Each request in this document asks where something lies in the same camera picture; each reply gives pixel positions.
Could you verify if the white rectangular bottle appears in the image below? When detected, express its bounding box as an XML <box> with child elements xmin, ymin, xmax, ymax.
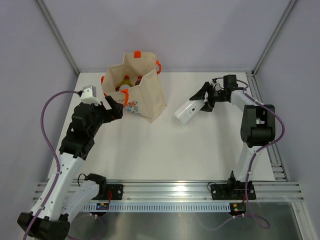
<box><xmin>174</xmin><ymin>100</ymin><xmax>205</xmax><ymax>125</ymax></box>

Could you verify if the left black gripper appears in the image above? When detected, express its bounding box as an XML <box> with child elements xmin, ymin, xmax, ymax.
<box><xmin>88</xmin><ymin>96</ymin><xmax>123</xmax><ymax>137</ymax></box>

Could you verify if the yellow dish soap bottle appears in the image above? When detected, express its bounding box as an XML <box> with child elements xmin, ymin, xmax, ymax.
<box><xmin>115</xmin><ymin>75</ymin><xmax>133</xmax><ymax>92</ymax></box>

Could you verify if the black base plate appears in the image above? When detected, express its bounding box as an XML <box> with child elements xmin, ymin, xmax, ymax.
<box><xmin>210</xmin><ymin>181</ymin><xmax>257</xmax><ymax>201</ymax></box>
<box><xmin>96</xmin><ymin>183</ymin><xmax>124</xmax><ymax>201</ymax></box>

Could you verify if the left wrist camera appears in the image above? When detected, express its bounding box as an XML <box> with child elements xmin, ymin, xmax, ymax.
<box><xmin>79</xmin><ymin>85</ymin><xmax>101</xmax><ymax>106</ymax></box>

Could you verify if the white slotted cable duct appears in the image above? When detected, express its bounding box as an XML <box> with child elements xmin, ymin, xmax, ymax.
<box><xmin>81</xmin><ymin>202</ymin><xmax>230</xmax><ymax>213</ymax></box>

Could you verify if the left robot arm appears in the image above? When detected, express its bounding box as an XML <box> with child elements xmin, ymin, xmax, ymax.
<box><xmin>17</xmin><ymin>96</ymin><xmax>124</xmax><ymax>240</ymax></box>

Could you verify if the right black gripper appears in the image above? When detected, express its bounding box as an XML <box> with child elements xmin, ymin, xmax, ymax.
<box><xmin>190</xmin><ymin>81</ymin><xmax>227</xmax><ymax>112</ymax></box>

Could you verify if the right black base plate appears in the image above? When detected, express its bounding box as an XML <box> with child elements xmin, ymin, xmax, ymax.
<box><xmin>210</xmin><ymin>181</ymin><xmax>257</xmax><ymax>201</ymax></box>

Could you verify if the aluminium mounting rail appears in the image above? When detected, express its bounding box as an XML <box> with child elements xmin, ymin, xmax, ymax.
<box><xmin>32</xmin><ymin>181</ymin><xmax>305</xmax><ymax>203</ymax></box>

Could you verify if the small circuit board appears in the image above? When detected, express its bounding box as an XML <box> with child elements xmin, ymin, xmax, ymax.
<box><xmin>96</xmin><ymin>202</ymin><xmax>110</xmax><ymax>211</ymax></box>
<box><xmin>229</xmin><ymin>203</ymin><xmax>247</xmax><ymax>216</ymax></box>

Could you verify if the right small circuit board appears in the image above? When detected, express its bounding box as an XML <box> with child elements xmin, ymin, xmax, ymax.
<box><xmin>229</xmin><ymin>203</ymin><xmax>247</xmax><ymax>216</ymax></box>

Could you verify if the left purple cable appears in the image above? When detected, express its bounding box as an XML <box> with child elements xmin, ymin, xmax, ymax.
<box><xmin>22</xmin><ymin>90</ymin><xmax>106</xmax><ymax>240</ymax></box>

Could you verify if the left corner aluminium post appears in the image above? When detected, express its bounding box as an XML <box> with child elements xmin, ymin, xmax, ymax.
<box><xmin>34</xmin><ymin>0</ymin><xmax>81</xmax><ymax>77</ymax></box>

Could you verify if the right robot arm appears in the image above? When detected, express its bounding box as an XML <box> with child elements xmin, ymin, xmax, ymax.
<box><xmin>190</xmin><ymin>74</ymin><xmax>276</xmax><ymax>200</ymax></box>

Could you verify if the red dish soap bottle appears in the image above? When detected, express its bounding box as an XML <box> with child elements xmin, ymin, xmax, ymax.
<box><xmin>135</xmin><ymin>75</ymin><xmax>143</xmax><ymax>86</ymax></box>

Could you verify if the left small circuit board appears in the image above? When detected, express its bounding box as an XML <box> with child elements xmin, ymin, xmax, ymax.
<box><xmin>96</xmin><ymin>202</ymin><xmax>110</xmax><ymax>211</ymax></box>

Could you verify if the cream canvas tote bag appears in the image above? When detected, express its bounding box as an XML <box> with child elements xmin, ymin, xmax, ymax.
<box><xmin>100</xmin><ymin>50</ymin><xmax>167</xmax><ymax>123</ymax></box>

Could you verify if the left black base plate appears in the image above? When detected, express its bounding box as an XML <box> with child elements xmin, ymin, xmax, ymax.
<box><xmin>96</xmin><ymin>183</ymin><xmax>124</xmax><ymax>201</ymax></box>

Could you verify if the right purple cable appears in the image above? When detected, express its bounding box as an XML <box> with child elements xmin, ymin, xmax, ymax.
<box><xmin>199</xmin><ymin>77</ymin><xmax>287</xmax><ymax>230</ymax></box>

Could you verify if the corner aluminium post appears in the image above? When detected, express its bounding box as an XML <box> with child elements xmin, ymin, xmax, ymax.
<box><xmin>34</xmin><ymin>0</ymin><xmax>81</xmax><ymax>77</ymax></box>
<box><xmin>251</xmin><ymin>0</ymin><xmax>299</xmax><ymax>75</ymax></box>

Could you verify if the right corner aluminium post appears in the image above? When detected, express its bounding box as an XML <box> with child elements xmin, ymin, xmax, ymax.
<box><xmin>251</xmin><ymin>0</ymin><xmax>299</xmax><ymax>75</ymax></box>

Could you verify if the purple cable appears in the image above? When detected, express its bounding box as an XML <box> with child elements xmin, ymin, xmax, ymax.
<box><xmin>199</xmin><ymin>77</ymin><xmax>287</xmax><ymax>230</ymax></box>
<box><xmin>22</xmin><ymin>90</ymin><xmax>106</xmax><ymax>240</ymax></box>

